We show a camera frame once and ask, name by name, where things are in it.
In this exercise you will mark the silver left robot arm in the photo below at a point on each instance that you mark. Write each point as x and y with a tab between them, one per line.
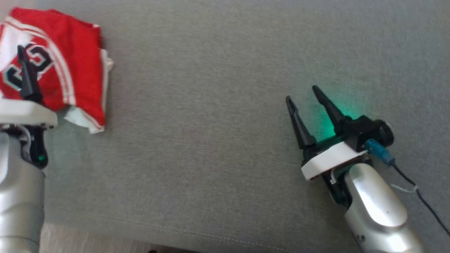
17	196

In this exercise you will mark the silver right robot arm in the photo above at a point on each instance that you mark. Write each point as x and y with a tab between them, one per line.
376	211

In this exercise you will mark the red basketball jersey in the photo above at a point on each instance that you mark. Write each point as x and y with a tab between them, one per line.
77	52

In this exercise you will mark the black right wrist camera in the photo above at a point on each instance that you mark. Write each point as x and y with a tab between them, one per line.
365	130

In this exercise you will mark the grey fabric sofa cushion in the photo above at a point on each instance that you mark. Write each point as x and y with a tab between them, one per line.
211	123

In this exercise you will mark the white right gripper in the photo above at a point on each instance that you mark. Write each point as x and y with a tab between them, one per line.
330	158

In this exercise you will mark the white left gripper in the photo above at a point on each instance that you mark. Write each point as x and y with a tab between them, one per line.
24	112

